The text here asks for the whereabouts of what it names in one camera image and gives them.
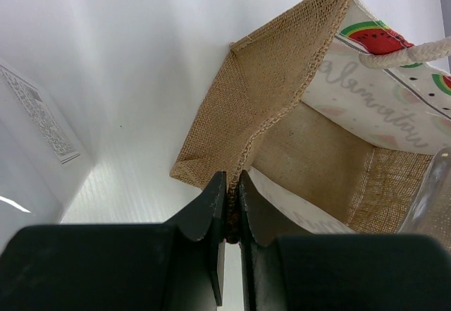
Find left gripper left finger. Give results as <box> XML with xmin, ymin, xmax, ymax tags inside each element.
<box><xmin>164</xmin><ymin>171</ymin><xmax>226</xmax><ymax>307</ymax></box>

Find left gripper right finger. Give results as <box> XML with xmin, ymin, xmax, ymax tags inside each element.
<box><xmin>238</xmin><ymin>171</ymin><xmax>296</xmax><ymax>310</ymax></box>

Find jute watermelon canvas bag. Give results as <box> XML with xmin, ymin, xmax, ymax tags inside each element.
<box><xmin>171</xmin><ymin>0</ymin><xmax>450</xmax><ymax>248</ymax></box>

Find clear square bottle black label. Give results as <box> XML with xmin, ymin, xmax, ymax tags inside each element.
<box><xmin>397</xmin><ymin>147</ymin><xmax>450</xmax><ymax>233</ymax></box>

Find white bottle grey cap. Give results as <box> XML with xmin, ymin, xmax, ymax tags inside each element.
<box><xmin>1</xmin><ymin>61</ymin><xmax>93</xmax><ymax>248</ymax></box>

